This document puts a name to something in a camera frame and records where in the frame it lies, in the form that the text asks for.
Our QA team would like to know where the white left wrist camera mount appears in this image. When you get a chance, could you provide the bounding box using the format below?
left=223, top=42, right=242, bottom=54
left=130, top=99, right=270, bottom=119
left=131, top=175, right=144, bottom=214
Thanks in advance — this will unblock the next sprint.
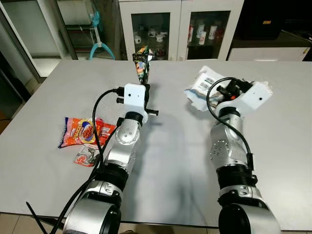
left=123, top=83, right=150, bottom=122

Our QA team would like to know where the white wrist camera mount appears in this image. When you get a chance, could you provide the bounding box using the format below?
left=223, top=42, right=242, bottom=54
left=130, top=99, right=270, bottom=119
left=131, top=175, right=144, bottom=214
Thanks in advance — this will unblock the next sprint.
left=123, top=83, right=150, bottom=122
left=214, top=82, right=273, bottom=117

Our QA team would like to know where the teal legged stand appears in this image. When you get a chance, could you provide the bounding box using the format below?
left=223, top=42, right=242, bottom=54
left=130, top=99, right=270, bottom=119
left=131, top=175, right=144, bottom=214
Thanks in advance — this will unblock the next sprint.
left=89, top=10, right=117, bottom=60

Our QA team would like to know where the white glass door cabinet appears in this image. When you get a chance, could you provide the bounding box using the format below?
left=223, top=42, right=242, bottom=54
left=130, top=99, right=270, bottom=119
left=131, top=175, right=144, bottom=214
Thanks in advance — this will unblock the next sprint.
left=118, top=0, right=245, bottom=62

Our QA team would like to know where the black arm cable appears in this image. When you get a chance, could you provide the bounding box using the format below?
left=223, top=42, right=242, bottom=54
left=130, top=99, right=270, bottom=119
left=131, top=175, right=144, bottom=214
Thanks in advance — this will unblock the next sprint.
left=206, top=77, right=255, bottom=171
left=49, top=88, right=125, bottom=234

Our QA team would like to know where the dark green snack wrapper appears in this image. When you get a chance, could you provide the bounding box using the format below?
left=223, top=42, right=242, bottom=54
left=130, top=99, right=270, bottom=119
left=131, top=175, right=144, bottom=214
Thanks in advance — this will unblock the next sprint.
left=133, top=46, right=155, bottom=84

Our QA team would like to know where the white crumpled tissue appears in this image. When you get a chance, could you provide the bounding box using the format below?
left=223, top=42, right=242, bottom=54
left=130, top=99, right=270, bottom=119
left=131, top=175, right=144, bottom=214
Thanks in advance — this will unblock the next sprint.
left=253, top=79, right=272, bottom=93

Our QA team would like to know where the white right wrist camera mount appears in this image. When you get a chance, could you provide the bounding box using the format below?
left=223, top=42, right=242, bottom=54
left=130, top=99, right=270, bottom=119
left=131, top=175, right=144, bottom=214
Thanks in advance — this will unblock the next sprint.
left=214, top=82, right=273, bottom=117

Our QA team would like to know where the black cabinet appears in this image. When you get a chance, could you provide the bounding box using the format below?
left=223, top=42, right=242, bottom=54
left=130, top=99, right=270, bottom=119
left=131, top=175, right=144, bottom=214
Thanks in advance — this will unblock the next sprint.
left=229, top=0, right=312, bottom=49

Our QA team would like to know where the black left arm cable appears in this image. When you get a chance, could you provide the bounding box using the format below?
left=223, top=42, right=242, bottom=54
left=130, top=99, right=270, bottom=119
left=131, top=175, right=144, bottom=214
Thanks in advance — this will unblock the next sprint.
left=49, top=88, right=125, bottom=234

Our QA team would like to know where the orange blue snack packet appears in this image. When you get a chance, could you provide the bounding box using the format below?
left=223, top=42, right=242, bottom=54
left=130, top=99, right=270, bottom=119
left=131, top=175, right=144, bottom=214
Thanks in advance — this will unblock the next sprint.
left=58, top=117, right=117, bottom=149

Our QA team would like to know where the small red white packet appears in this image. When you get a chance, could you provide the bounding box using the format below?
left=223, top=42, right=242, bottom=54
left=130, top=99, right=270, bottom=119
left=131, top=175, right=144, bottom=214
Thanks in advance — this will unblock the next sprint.
left=74, top=145, right=99, bottom=168

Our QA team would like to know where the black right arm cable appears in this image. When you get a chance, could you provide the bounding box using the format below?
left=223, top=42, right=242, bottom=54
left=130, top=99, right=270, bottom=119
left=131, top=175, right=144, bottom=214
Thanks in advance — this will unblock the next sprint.
left=206, top=77, right=255, bottom=171

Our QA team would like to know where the white folding table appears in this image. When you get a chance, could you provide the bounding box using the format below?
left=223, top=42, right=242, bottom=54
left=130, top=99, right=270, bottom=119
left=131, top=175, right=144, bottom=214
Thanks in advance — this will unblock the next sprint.
left=0, top=59, right=312, bottom=232

